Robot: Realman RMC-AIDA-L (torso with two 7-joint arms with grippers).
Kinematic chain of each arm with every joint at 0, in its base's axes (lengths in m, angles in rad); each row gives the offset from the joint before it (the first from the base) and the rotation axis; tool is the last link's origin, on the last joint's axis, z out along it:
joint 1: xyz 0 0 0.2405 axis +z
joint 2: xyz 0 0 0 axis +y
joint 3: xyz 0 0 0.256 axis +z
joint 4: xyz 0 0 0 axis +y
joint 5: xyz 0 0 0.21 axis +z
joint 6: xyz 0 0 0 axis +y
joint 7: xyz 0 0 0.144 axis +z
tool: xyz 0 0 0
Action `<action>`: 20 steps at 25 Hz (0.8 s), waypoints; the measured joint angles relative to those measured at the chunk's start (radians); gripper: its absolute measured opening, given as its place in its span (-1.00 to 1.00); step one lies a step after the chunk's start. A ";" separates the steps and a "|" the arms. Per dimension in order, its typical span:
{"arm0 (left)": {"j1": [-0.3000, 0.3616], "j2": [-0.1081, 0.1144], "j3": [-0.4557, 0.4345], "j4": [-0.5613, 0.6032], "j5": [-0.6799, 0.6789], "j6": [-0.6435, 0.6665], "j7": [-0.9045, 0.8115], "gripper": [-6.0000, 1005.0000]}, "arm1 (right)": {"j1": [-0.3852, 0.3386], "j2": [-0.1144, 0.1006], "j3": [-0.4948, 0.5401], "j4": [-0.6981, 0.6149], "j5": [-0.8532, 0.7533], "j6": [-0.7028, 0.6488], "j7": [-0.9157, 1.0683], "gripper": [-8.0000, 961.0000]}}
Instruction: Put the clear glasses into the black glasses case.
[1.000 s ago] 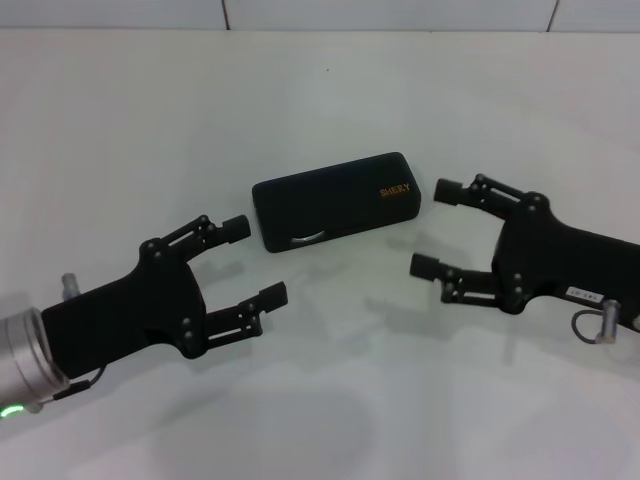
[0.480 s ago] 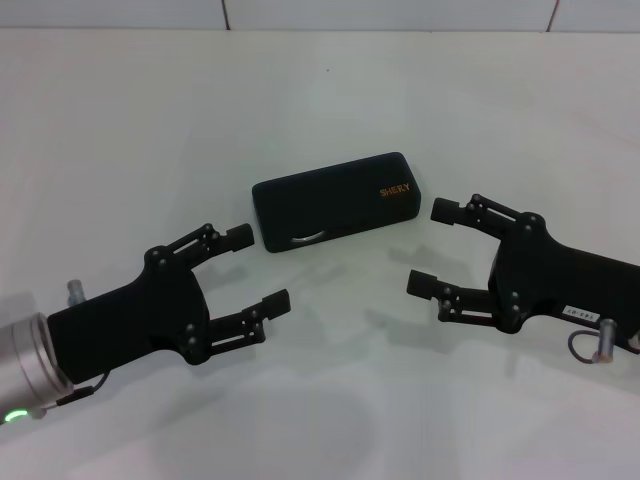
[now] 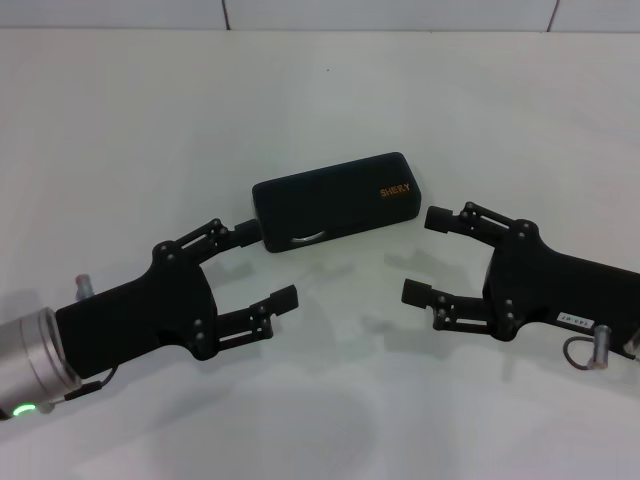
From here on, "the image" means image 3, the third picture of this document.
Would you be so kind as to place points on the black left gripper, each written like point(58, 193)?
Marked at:
point(150, 310)

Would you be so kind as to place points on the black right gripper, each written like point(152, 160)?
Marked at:
point(550, 285)

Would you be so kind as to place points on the black glasses case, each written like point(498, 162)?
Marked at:
point(335, 200)

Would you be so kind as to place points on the silver stud of left gripper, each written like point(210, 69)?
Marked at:
point(85, 287)

